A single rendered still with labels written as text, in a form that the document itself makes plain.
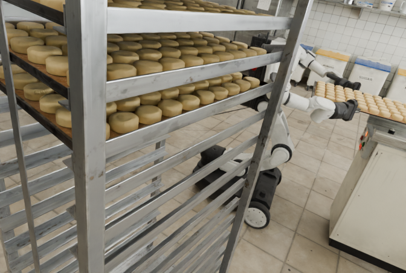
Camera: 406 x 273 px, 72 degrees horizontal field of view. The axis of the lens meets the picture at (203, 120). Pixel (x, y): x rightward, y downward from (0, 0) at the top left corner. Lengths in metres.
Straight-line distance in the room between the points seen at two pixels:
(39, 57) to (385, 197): 1.87
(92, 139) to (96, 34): 0.12
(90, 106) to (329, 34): 5.81
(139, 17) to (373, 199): 1.81
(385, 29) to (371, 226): 4.39
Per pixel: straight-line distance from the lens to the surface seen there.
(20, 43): 0.57
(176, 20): 0.44
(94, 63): 0.33
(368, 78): 5.42
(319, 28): 6.06
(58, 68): 0.46
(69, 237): 1.17
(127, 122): 0.48
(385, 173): 1.92
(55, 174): 0.98
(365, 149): 1.90
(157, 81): 0.44
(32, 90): 0.61
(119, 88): 0.40
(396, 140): 1.84
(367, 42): 6.01
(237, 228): 1.14
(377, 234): 2.16
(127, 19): 0.38
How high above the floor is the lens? 1.47
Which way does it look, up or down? 26 degrees down
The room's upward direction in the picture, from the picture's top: 10 degrees clockwise
